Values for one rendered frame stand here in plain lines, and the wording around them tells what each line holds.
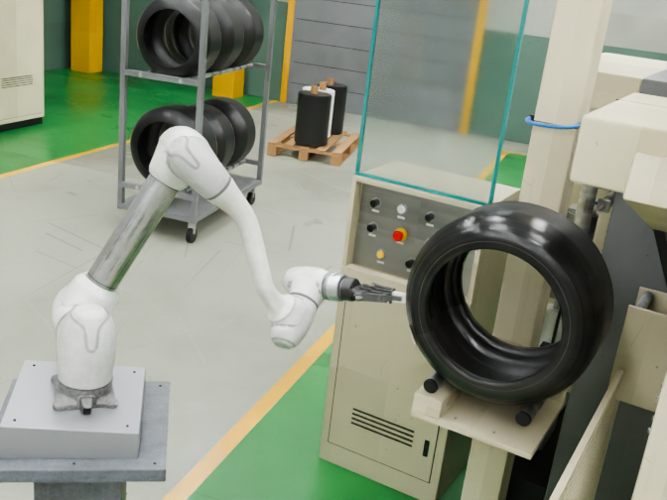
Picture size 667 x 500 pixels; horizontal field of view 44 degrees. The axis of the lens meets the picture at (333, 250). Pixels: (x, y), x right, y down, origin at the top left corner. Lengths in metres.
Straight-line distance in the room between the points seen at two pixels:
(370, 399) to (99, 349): 1.34
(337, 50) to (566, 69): 9.43
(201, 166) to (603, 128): 1.09
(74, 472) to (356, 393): 1.38
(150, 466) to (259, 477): 1.15
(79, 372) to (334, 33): 9.73
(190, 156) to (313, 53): 9.68
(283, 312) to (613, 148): 1.14
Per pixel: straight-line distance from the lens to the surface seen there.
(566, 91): 2.48
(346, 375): 3.40
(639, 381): 2.57
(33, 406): 2.52
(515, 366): 2.59
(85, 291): 2.57
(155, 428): 2.58
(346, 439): 3.53
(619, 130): 1.83
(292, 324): 2.50
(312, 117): 8.66
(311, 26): 11.93
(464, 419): 2.50
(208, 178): 2.33
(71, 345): 2.42
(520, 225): 2.21
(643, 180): 1.73
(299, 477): 3.53
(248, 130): 6.62
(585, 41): 2.47
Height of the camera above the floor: 2.04
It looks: 19 degrees down
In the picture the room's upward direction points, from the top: 7 degrees clockwise
